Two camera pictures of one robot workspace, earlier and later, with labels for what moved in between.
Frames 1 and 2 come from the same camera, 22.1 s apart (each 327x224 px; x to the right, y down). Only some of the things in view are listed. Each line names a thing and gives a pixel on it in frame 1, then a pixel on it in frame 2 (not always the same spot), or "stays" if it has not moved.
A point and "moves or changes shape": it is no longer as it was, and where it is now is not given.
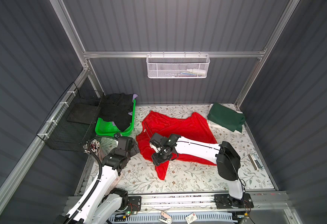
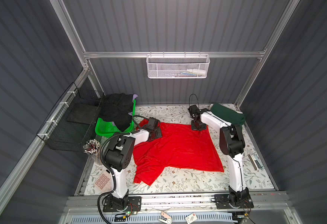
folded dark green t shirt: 232,120 stays
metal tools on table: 256,162 stays
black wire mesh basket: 68,124 stays
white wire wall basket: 178,66 stays
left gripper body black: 133,151 → 156,133
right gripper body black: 159,157 → 197,126
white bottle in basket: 197,72 stays
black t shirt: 116,108 stays
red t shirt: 192,128 moves or changes shape
